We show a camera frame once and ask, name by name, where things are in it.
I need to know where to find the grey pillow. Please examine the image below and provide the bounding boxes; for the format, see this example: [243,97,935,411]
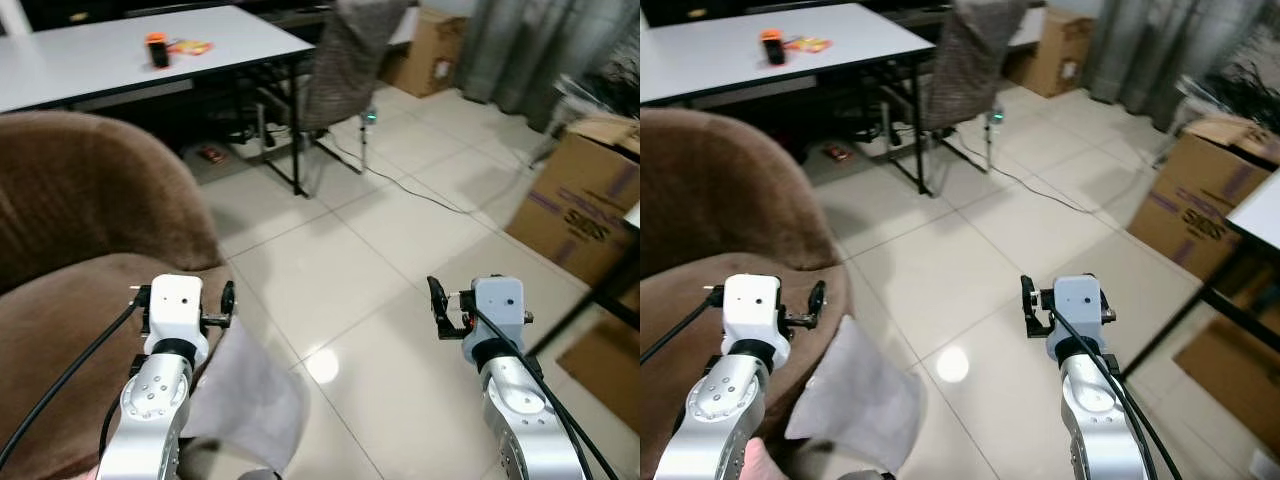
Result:
[784,314,927,471]
[180,318,308,473]

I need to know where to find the brown fabric sofa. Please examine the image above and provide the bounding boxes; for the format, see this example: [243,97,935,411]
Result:
[640,107,853,480]
[0,110,237,480]

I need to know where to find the flat brown cardboard piece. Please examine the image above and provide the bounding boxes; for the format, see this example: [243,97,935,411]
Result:
[1174,312,1280,433]
[555,312,641,433]

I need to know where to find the cardboard box with purple print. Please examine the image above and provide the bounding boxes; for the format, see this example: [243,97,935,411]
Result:
[1127,115,1280,283]
[504,114,641,291]

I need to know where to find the chair with brown checked cover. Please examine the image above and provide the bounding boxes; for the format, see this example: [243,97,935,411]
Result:
[298,0,413,199]
[918,0,1043,193]

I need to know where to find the plain small cardboard box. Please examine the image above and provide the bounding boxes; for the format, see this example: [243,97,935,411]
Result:
[379,8,468,99]
[1004,8,1097,99]

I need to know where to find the grey curtain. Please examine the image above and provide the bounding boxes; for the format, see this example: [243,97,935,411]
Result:
[455,0,641,133]
[1085,0,1280,133]

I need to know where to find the white table with black legs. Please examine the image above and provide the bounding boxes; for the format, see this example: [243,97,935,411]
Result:
[640,2,938,197]
[0,5,317,198]

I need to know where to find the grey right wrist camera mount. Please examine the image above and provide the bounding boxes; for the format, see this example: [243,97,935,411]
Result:
[468,276,527,347]
[1049,274,1107,343]

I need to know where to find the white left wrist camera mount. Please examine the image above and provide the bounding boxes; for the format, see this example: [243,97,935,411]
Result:
[721,272,784,353]
[144,274,207,357]

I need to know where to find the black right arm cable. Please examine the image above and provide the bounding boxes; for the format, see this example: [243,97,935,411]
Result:
[1050,308,1184,480]
[470,305,623,480]

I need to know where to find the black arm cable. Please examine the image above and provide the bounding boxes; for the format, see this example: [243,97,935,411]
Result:
[1050,308,1184,480]
[470,305,623,480]
[0,284,153,469]
[640,286,725,367]

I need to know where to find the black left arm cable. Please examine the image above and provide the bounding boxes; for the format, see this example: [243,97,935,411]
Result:
[640,286,725,367]
[0,284,153,469]

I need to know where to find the thin black floor cable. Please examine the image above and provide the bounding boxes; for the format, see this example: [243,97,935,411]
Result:
[944,130,1093,216]
[318,130,473,216]

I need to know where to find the white side table black frame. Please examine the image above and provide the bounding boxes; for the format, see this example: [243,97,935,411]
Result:
[528,200,641,358]
[1120,168,1280,379]

